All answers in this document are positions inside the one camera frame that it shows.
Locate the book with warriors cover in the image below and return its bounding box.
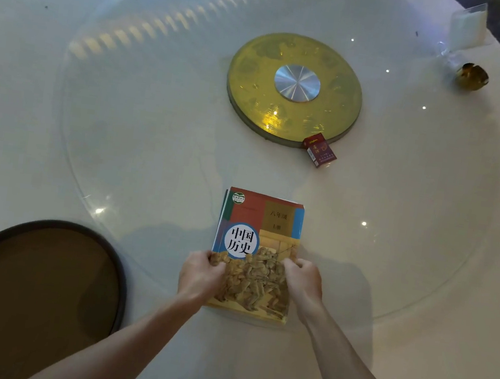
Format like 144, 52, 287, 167
203, 185, 308, 325

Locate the clear glass turntable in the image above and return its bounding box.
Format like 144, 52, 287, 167
36, 0, 500, 337

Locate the gold round turntable base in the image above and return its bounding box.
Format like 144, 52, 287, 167
219, 26, 370, 156

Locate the person's left hand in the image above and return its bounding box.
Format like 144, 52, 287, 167
175, 247, 229, 315

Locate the clear acrylic sign holder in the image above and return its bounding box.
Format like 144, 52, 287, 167
435, 0, 491, 73

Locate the person's right hand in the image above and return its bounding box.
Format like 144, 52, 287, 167
273, 256, 332, 329

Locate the silver turntable hub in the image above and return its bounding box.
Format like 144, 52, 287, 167
271, 62, 324, 105

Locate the person's left forearm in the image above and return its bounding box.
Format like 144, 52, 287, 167
24, 279, 205, 379

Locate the small gold ashtray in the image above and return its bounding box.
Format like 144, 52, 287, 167
454, 61, 491, 94

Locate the white round table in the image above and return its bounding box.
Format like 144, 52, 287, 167
0, 0, 500, 379

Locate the round brown tray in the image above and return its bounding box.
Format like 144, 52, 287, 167
0, 212, 136, 379

